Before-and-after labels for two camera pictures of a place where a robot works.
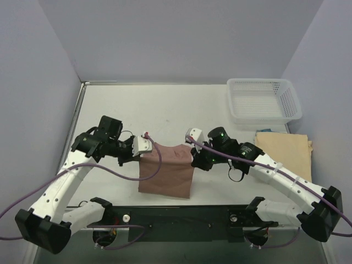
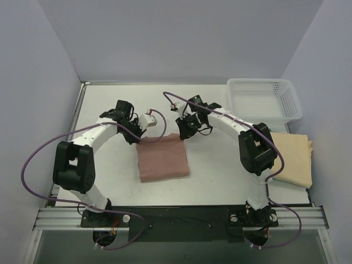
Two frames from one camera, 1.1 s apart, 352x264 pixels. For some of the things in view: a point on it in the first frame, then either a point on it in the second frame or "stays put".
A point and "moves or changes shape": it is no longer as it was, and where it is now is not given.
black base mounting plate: (181, 223) stays put
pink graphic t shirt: (174, 177) moves or changes shape
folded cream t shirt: (293, 150) stays put
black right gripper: (198, 158) to (185, 127)
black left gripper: (131, 149) to (132, 133)
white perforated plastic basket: (263, 101) stays put
